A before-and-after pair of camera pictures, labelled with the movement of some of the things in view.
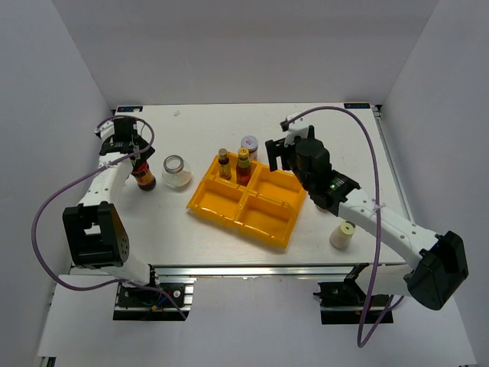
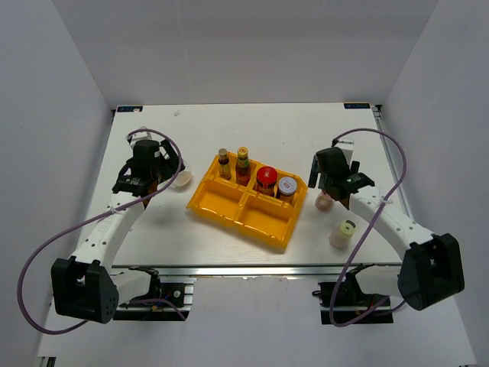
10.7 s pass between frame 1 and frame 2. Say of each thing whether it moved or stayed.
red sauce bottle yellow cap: stayed
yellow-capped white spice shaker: stayed
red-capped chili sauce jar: moved
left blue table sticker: stayed
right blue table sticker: stayed
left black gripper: moved
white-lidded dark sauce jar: moved
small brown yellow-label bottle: stayed
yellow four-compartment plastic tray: stayed
